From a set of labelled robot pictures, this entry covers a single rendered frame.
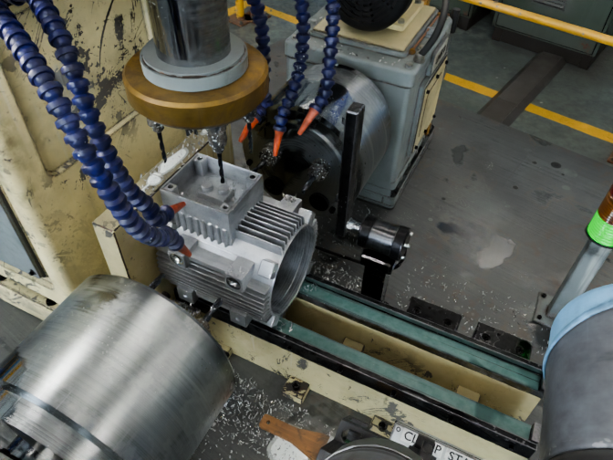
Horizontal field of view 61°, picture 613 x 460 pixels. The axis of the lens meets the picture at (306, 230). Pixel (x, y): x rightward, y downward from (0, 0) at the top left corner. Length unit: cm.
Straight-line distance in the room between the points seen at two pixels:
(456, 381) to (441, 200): 52
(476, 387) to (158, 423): 55
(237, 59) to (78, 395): 41
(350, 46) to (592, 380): 92
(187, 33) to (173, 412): 42
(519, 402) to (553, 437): 64
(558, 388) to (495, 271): 89
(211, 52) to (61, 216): 36
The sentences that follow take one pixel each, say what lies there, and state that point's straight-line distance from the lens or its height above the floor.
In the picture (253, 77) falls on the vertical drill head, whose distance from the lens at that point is 67.
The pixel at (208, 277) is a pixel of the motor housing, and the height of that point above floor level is 103.
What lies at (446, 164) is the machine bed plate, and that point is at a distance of 145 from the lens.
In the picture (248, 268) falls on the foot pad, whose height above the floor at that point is 107.
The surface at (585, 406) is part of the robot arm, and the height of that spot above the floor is 142.
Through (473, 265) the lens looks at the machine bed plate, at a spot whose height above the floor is 80.
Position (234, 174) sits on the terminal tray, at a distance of 84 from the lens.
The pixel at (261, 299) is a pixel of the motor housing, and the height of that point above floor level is 103.
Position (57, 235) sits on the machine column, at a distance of 87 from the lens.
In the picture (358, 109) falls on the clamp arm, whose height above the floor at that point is 125.
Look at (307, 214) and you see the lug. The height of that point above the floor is 109.
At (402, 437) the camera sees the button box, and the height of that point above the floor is 108.
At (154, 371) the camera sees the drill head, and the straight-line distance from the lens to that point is 62.
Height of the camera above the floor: 166
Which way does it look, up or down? 46 degrees down
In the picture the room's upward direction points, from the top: 2 degrees clockwise
